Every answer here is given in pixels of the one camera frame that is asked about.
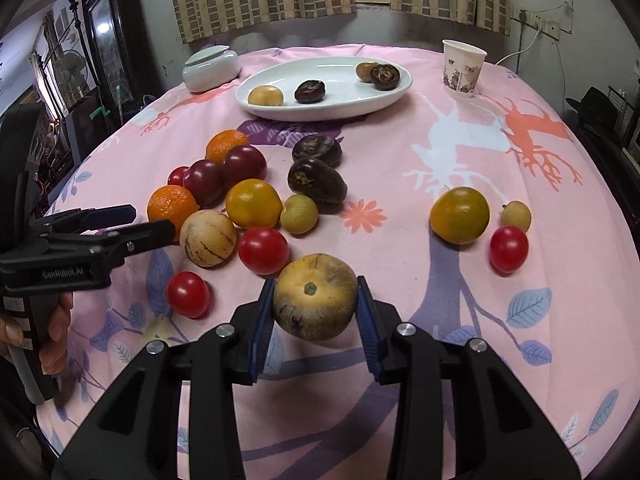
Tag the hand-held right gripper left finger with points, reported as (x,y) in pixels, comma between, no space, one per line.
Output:
(262,330)

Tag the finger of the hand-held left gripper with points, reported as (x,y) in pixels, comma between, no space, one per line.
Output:
(150,235)
(112,214)

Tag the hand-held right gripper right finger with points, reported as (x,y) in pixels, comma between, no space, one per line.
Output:
(370,330)

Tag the orange tangerine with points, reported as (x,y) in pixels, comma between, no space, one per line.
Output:
(225,143)
(170,207)

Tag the striped yellow pepino melon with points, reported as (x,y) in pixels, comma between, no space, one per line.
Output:
(207,237)

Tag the tan pepino melon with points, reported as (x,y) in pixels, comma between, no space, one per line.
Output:
(315,297)

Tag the small red cherry tomato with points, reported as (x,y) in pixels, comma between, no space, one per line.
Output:
(175,176)

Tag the dark red plum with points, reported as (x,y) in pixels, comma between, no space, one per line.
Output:
(245,165)
(204,182)

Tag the small yellow-green longan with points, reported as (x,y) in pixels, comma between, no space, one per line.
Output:
(516,216)
(299,214)

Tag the white oval plate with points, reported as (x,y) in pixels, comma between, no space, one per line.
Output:
(340,92)

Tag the person's left hand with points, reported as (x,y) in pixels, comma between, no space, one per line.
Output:
(56,330)

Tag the standing fan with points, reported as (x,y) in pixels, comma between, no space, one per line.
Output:
(70,67)

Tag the dark purple fruit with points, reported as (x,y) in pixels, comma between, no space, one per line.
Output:
(317,148)
(315,181)

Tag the pink printed tablecloth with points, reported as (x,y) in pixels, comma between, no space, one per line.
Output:
(400,170)

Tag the white lidded ceramic jar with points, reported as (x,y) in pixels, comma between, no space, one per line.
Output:
(210,72)

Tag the dark wooden cabinet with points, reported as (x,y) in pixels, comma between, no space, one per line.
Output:
(100,35)

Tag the tan mottled round fruit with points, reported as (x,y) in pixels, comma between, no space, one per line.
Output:
(266,96)
(364,71)

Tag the dark brown round fruit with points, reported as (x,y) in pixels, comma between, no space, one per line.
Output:
(386,78)
(310,92)

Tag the printed paper cup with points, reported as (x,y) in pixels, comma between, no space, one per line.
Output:
(462,67)

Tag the black hat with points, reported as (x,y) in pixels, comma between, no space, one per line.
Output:
(592,107)

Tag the white wall socket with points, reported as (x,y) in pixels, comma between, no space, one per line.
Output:
(530,17)

